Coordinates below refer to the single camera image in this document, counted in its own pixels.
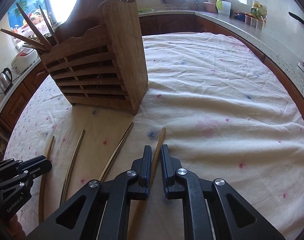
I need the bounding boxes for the bamboo chopstick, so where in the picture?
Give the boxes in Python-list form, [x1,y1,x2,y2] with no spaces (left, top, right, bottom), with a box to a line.
[98,122,134,182]
[127,127,166,239]

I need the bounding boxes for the dark wooden chopstick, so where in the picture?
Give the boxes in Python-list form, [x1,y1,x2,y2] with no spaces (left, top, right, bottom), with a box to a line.
[60,129,85,206]

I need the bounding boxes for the carved wooden chopstick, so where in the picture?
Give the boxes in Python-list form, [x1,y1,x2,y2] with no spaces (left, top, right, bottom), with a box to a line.
[0,29,47,51]
[16,3,52,51]

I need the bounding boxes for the single metal chopstick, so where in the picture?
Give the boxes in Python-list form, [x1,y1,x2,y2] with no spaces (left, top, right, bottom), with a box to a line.
[39,5,59,44]

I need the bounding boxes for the brown wooden chopstick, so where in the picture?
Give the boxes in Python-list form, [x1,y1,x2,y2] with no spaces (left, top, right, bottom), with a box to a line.
[38,136,55,224]

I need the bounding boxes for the person's left hand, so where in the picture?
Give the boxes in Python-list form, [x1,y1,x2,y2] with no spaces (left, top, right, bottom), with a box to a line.
[6,214,26,240]

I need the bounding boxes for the lower wooden cabinets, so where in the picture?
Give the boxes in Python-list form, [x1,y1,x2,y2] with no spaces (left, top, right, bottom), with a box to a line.
[0,11,304,141]

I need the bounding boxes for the floral white tablecloth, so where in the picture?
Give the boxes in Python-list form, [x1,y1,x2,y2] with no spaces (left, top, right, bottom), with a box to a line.
[5,33,304,239]

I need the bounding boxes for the steel electric kettle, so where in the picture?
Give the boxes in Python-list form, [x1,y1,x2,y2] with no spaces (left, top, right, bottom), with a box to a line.
[0,68,13,94]

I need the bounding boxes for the white pink rice cooker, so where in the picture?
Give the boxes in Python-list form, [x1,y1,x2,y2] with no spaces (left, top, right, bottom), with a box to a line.
[11,47,38,75]

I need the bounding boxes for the wooden utensil holder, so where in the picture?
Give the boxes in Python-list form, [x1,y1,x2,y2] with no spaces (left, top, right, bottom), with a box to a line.
[40,0,148,114]

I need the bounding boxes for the grey stone countertop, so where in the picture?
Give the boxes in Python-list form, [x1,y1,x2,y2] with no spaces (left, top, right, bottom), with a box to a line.
[0,8,304,116]

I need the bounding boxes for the tropical beach poster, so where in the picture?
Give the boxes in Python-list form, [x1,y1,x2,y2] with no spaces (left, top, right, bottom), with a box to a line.
[7,0,47,31]

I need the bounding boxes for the white green pitcher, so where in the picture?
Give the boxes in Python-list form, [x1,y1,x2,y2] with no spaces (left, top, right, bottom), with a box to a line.
[216,0,231,17]

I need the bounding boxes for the green colander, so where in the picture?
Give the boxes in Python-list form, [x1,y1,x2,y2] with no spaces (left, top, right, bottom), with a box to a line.
[138,8,157,14]

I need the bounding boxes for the yellow oil bottle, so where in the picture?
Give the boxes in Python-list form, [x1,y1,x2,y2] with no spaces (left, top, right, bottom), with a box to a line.
[250,2,267,18]

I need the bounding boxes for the black wok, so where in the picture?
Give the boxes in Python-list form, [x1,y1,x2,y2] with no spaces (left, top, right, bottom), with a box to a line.
[288,12,304,26]

